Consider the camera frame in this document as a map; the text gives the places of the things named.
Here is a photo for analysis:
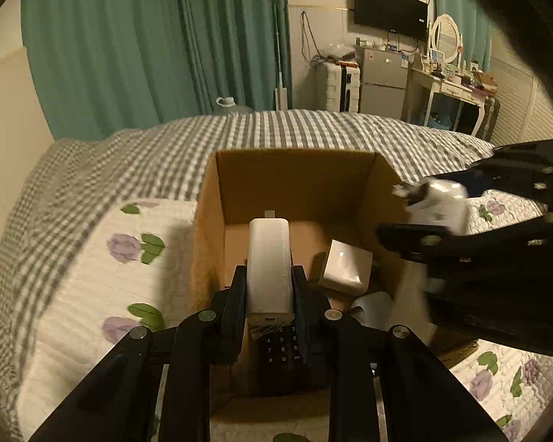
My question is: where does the white dressing table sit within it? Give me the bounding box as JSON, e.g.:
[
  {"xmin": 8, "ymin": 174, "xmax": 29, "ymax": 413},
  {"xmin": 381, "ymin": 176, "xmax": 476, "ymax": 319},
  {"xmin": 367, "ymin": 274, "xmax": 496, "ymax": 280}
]
[{"xmin": 401, "ymin": 68, "xmax": 487, "ymax": 137}]

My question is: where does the white square charger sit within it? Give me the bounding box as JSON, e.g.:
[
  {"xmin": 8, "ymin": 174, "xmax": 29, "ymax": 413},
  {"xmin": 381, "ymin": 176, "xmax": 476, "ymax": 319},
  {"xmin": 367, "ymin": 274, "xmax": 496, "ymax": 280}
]
[{"xmin": 319, "ymin": 239, "xmax": 373, "ymax": 297}]

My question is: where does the white floral quilted blanket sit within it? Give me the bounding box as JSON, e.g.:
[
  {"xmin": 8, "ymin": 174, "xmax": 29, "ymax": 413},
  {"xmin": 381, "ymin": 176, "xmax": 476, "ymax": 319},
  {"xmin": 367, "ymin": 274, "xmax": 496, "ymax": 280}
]
[{"xmin": 17, "ymin": 199, "xmax": 553, "ymax": 441}]

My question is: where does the black wall television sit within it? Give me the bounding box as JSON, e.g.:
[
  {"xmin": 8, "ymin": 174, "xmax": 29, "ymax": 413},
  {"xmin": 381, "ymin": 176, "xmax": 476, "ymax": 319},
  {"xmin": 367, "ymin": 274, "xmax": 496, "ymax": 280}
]
[{"xmin": 354, "ymin": 0, "xmax": 428, "ymax": 41}]

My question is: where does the white suitcase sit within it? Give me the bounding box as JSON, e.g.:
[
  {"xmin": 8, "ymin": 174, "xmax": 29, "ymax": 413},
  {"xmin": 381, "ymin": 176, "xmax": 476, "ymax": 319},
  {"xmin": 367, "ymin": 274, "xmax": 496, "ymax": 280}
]
[{"xmin": 316, "ymin": 62, "xmax": 361, "ymax": 113}]

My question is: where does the green curtain left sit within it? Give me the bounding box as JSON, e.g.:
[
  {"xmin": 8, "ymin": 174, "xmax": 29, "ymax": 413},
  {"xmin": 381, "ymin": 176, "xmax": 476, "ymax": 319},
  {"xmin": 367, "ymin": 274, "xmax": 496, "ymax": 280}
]
[{"xmin": 21, "ymin": 0, "xmax": 292, "ymax": 141}]

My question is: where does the clear water jug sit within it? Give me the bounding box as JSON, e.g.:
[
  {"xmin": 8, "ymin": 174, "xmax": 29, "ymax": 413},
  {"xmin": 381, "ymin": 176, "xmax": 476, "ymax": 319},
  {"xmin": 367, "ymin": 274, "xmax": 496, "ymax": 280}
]
[{"xmin": 213, "ymin": 97, "xmax": 254, "ymax": 116}]

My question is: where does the silver mini fridge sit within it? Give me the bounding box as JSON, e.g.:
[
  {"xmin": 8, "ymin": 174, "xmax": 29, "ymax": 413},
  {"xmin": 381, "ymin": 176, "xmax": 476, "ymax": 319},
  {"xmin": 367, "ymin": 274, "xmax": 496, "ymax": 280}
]
[{"xmin": 359, "ymin": 48, "xmax": 407, "ymax": 119}]

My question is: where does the grey checkered bed sheet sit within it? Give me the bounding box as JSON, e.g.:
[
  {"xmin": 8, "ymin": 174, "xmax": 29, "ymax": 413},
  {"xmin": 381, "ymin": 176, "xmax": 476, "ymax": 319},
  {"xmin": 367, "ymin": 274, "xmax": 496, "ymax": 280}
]
[{"xmin": 0, "ymin": 110, "xmax": 493, "ymax": 441}]

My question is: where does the white louvered wardrobe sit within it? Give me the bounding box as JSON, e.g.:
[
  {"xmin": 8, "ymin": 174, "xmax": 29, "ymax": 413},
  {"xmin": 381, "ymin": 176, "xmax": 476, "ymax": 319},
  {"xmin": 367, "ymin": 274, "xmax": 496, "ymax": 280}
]
[{"xmin": 488, "ymin": 27, "xmax": 553, "ymax": 146}]

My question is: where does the white mop stick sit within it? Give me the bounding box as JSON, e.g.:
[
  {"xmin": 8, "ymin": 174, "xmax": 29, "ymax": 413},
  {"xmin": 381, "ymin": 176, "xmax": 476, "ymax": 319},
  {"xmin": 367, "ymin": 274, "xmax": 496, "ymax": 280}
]
[{"xmin": 272, "ymin": 4, "xmax": 289, "ymax": 111}]

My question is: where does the green curtain right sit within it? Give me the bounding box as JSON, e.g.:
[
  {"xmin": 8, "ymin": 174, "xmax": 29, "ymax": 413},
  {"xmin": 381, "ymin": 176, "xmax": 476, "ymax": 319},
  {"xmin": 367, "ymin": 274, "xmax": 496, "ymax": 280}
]
[{"xmin": 435, "ymin": 0, "xmax": 491, "ymax": 70}]

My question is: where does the dark suitcase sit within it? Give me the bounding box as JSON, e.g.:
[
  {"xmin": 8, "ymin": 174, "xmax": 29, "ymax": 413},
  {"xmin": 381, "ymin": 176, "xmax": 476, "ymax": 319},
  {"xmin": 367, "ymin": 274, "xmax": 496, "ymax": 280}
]
[{"xmin": 476, "ymin": 97, "xmax": 500, "ymax": 142}]

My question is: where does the oval vanity mirror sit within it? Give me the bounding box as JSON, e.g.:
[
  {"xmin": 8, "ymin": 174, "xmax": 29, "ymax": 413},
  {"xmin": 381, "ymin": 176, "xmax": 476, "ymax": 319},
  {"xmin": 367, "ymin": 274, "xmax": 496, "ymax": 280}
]
[{"xmin": 429, "ymin": 13, "xmax": 462, "ymax": 63}]

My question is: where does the black remote control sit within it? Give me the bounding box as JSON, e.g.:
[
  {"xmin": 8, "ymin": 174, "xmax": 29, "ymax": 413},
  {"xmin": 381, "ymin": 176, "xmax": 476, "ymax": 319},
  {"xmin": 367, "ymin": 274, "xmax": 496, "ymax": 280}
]
[{"xmin": 251, "ymin": 324, "xmax": 305, "ymax": 370}]

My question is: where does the brown cardboard box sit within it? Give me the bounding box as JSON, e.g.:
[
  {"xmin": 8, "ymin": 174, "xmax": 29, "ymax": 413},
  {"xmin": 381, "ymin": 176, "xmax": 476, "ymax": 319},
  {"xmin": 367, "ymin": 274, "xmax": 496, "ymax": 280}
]
[{"xmin": 189, "ymin": 148, "xmax": 479, "ymax": 424}]

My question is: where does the light blue earbuds case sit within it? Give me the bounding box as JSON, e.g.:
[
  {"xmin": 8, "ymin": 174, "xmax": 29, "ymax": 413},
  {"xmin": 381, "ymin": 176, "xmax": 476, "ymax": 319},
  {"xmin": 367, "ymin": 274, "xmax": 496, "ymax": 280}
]
[{"xmin": 349, "ymin": 291, "xmax": 393, "ymax": 330}]

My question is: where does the green curtain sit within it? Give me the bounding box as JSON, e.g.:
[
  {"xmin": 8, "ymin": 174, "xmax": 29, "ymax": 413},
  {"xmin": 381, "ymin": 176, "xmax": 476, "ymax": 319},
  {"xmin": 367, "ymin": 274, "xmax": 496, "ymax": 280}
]
[
  {"xmin": 435, "ymin": 0, "xmax": 491, "ymax": 70},
  {"xmin": 21, "ymin": 0, "xmax": 292, "ymax": 141}
]

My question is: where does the white handheld device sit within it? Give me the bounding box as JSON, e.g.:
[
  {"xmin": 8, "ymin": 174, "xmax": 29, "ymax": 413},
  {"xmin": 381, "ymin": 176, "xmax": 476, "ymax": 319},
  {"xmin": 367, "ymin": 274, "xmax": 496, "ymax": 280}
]
[{"xmin": 391, "ymin": 178, "xmax": 472, "ymax": 294}]

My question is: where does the blue basket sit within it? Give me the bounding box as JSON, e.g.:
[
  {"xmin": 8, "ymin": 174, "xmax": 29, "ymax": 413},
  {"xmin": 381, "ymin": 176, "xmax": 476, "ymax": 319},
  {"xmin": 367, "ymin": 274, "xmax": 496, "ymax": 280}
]
[{"xmin": 428, "ymin": 112, "xmax": 452, "ymax": 131}]

